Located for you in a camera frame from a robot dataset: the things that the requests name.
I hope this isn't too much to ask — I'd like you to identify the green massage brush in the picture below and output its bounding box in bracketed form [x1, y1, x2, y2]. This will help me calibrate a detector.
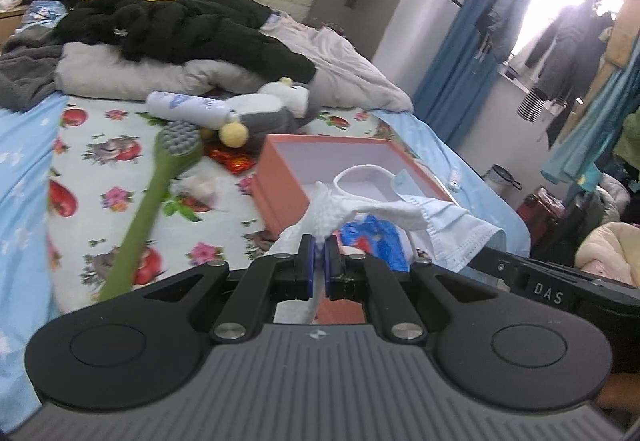
[99, 121, 204, 302]

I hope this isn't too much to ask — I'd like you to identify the dark grey blanket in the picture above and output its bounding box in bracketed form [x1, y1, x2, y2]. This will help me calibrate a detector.
[0, 26, 63, 112]

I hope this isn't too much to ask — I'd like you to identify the person's right hand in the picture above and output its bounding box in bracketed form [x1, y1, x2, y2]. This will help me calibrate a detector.
[596, 374, 640, 415]

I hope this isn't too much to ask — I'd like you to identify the blue curtain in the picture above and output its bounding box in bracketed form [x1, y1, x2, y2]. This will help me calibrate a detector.
[413, 0, 530, 148]

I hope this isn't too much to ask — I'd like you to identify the grey duvet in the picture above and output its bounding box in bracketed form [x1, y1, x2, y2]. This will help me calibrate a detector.
[54, 12, 413, 112]

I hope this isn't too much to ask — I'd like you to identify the clear plastic packet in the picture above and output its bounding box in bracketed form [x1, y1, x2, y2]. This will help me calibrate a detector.
[171, 174, 218, 206]

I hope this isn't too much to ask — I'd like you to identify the fruit print tablecloth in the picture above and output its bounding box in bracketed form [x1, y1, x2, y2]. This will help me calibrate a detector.
[47, 97, 273, 313]

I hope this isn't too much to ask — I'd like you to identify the red foil wrapper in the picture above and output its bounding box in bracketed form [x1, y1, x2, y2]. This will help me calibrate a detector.
[204, 142, 255, 175]

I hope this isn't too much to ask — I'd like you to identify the light blue face mask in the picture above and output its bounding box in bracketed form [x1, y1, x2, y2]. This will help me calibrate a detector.
[332, 163, 508, 272]

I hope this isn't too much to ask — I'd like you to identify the grey penguin plush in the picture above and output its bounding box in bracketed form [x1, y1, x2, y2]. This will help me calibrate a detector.
[217, 78, 320, 152]

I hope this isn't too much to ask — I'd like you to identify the cardboard box bedside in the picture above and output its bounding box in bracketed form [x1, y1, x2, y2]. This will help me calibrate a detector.
[0, 6, 28, 46]

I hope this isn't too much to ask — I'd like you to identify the orange cardboard box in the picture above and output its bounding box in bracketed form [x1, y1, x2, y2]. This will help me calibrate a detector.
[249, 133, 457, 326]

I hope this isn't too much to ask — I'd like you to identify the black puffer jacket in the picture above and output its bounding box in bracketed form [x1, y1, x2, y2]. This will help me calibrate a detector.
[22, 0, 316, 83]

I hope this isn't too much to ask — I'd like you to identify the white cloth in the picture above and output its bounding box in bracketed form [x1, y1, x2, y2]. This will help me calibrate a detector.
[266, 182, 426, 325]

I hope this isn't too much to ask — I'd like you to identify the white spray bottle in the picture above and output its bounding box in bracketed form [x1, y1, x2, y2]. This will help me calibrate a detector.
[145, 91, 240, 130]

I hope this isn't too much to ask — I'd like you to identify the blue tissue packet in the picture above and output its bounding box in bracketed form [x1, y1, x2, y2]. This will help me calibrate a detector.
[334, 214, 409, 272]

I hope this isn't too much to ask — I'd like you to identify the blue star bedsheet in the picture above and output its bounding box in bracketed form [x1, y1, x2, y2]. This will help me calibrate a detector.
[1, 94, 530, 432]

